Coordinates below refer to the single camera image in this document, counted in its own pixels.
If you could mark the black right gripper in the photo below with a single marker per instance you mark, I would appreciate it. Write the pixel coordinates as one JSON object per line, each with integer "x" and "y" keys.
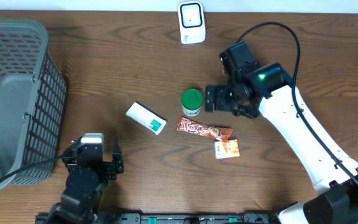
{"x": 220, "y": 101}

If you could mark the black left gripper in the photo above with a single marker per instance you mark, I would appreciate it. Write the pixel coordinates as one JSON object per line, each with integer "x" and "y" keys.
{"x": 112, "y": 169}

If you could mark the green lid jar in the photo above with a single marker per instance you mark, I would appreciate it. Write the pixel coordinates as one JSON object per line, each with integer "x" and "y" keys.
{"x": 191, "y": 102}

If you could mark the orange chocolate bar wrapper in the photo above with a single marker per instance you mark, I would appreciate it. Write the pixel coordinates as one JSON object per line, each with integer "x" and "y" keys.
{"x": 189, "y": 126}

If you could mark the small orange packet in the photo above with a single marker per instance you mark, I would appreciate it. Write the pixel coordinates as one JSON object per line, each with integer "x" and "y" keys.
{"x": 226, "y": 149}

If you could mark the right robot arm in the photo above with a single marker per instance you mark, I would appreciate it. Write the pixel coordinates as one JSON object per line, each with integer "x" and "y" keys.
{"x": 254, "y": 90}

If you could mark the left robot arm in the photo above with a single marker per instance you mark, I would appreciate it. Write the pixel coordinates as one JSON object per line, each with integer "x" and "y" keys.
{"x": 88, "y": 176}

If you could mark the white barcode scanner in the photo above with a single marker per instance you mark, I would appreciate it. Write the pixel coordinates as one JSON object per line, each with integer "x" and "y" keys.
{"x": 192, "y": 22}

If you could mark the white green box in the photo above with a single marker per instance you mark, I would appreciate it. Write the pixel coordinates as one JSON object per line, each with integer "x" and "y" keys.
{"x": 146, "y": 117}

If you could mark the grey plastic basket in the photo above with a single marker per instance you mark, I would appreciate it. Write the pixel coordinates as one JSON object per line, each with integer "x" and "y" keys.
{"x": 33, "y": 95}

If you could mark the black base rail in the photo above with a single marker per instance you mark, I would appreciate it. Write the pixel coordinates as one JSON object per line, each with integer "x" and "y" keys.
{"x": 136, "y": 218}

